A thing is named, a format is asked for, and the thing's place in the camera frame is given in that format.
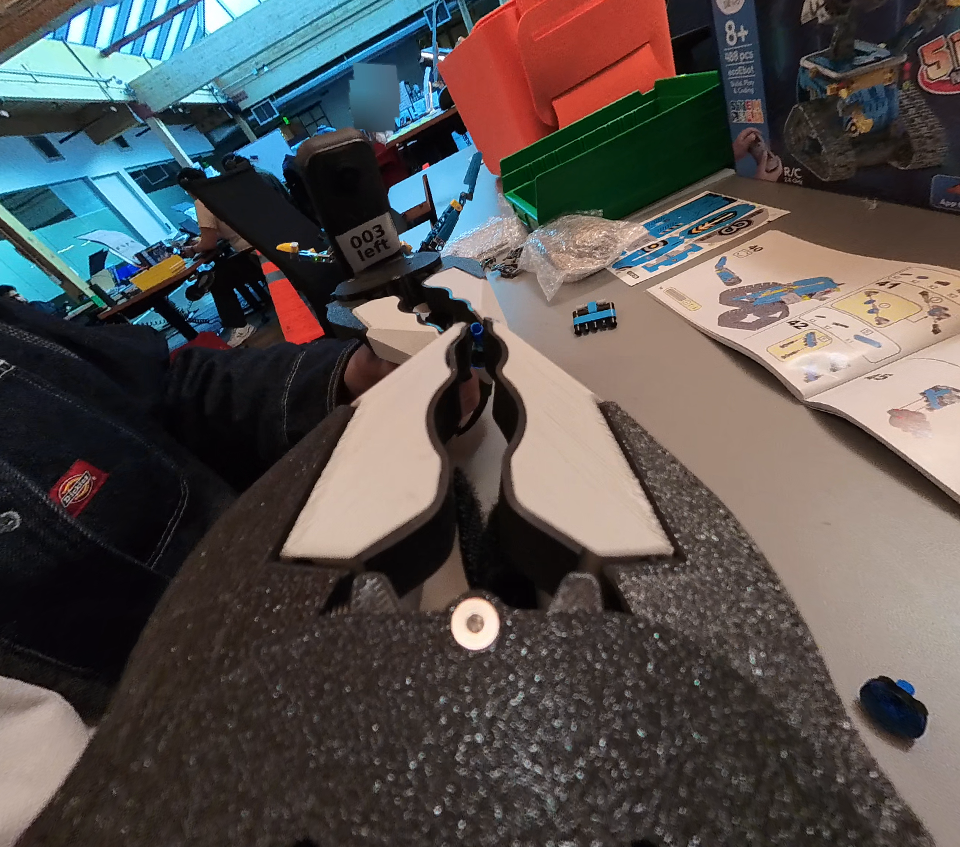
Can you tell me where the clear plastic parts bag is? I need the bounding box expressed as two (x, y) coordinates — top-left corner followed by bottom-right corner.
(521, 213), (651, 301)
(442, 217), (531, 279)

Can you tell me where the robot kit box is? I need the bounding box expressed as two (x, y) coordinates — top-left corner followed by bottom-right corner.
(701, 0), (960, 215)

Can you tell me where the black blue brick assembly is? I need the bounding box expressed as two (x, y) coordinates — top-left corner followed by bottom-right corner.
(572, 299), (621, 337)

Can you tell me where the instruction booklet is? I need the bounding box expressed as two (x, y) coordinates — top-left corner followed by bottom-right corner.
(647, 229), (960, 503)

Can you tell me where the green plastic bin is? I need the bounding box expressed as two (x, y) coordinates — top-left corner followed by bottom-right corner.
(498, 70), (736, 230)

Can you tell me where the grey desk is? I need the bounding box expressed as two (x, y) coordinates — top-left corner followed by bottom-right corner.
(442, 172), (960, 847)

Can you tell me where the person's left hand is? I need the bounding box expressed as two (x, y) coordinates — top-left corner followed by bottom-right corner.
(342, 346), (396, 406)

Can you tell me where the blue sticker sheet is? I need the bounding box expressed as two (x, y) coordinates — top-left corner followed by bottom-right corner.
(606, 190), (790, 288)

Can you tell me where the person's white shirt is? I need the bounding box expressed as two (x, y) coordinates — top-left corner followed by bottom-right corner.
(0, 674), (95, 842)

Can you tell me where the orange bin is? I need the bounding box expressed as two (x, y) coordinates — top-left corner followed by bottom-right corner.
(437, 0), (676, 175)

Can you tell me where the black background office chair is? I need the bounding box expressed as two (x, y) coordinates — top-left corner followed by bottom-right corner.
(178, 157), (363, 340)

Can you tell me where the person's denim jacket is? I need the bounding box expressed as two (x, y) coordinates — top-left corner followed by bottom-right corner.
(0, 295), (363, 721)

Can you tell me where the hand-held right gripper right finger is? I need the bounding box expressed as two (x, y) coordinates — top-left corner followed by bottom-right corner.
(486, 320), (675, 576)

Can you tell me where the cluttered wooden work table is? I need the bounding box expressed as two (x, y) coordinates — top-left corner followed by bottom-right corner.
(97, 247), (258, 343)

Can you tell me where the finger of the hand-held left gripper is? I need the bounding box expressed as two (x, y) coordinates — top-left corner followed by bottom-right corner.
(351, 305), (445, 366)
(426, 266), (498, 325)

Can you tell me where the white background table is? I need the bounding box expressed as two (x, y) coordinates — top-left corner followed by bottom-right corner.
(386, 145), (483, 242)

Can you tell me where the person's left forearm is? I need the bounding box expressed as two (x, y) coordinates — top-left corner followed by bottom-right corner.
(168, 337), (363, 482)

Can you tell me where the blue translucent round plate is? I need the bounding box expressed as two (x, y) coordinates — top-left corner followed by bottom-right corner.
(858, 676), (930, 740)

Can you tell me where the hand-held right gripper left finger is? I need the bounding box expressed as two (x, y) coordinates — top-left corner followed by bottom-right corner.
(279, 324), (468, 598)

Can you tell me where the orange white striped cone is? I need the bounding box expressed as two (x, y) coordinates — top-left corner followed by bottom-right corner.
(258, 258), (326, 346)

